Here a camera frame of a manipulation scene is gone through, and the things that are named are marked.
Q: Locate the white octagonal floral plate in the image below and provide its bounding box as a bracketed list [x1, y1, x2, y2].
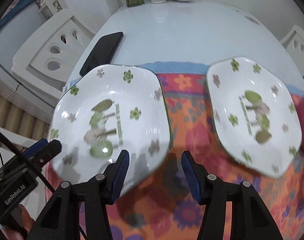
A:
[49, 64, 171, 193]

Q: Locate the left human hand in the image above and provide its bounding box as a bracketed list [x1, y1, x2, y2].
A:
[2, 204, 35, 240]

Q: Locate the floral orange table cloth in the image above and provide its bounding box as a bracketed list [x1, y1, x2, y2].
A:
[44, 61, 304, 240]

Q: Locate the white chair far left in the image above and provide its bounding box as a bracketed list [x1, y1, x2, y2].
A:
[12, 9, 94, 98]

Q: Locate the white chair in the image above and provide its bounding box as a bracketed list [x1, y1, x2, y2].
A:
[280, 25, 304, 78]
[12, 9, 94, 98]

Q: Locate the black smartphone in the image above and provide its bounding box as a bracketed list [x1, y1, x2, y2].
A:
[79, 31, 124, 77]

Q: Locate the white carved shelf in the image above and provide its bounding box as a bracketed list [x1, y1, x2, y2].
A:
[39, 0, 63, 20]

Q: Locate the white chair far right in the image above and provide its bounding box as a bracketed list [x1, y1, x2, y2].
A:
[280, 25, 304, 78]

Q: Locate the black cable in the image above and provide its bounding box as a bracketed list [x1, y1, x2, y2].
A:
[0, 126, 89, 240]

